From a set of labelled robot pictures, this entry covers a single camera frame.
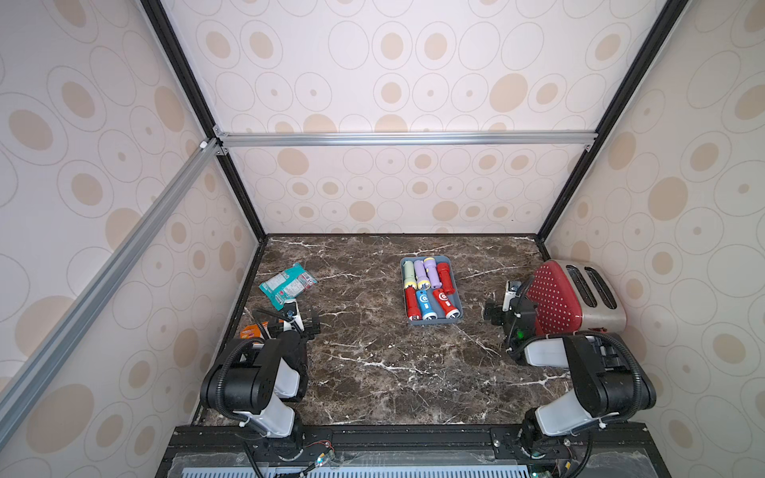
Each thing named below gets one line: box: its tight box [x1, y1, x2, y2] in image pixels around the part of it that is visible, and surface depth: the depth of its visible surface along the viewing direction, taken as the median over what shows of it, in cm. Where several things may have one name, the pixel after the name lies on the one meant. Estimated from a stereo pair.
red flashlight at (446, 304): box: [432, 288, 462, 320], surface depth 99 cm
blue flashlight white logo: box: [416, 289, 439, 321], surface depth 98 cm
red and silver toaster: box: [526, 258, 628, 336], surface depth 85 cm
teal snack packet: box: [257, 262, 318, 311], surface depth 105 cm
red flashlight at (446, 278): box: [436, 261, 457, 295], surface depth 105 cm
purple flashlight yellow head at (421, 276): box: [414, 259, 432, 291], surface depth 105 cm
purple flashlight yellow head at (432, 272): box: [422, 256, 443, 289], surface depth 107 cm
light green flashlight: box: [402, 259, 418, 289], surface depth 107 cm
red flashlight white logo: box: [404, 284, 423, 321], surface depth 99 cm
